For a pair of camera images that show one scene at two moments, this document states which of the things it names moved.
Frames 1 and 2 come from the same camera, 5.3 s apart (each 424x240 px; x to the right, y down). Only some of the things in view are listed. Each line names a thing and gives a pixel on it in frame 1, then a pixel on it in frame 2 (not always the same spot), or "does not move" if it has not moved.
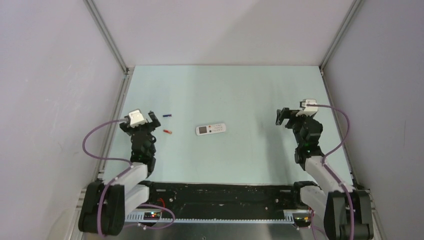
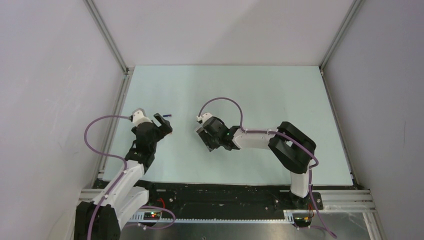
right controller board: [302, 222] does not move
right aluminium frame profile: [375, 230] does not move
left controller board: [152, 215] does not move
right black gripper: [291, 115] → [211, 145]
